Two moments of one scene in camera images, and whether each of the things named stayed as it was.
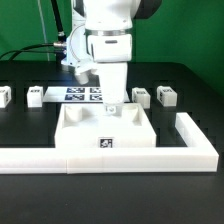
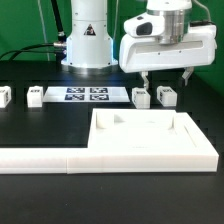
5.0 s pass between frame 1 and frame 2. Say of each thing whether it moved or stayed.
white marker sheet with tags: stayed
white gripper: moved
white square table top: moved
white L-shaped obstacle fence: stayed
